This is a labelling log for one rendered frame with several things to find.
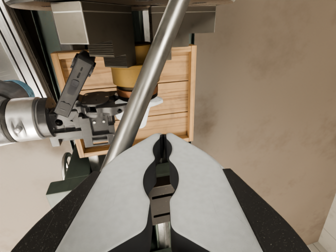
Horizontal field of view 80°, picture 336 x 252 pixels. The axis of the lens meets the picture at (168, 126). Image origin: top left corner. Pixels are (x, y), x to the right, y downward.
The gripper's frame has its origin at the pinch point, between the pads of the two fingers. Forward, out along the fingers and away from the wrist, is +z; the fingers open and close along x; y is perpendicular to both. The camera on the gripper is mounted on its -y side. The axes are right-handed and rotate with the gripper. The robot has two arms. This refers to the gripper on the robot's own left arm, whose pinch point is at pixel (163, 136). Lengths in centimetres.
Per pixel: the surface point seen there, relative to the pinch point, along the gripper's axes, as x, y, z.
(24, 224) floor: -132, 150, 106
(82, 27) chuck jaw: -8.3, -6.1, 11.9
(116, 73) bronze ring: -8.3, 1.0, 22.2
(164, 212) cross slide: -3, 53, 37
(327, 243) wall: 238, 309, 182
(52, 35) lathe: -43, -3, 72
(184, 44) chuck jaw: 3.1, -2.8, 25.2
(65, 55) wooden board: -24.1, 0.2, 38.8
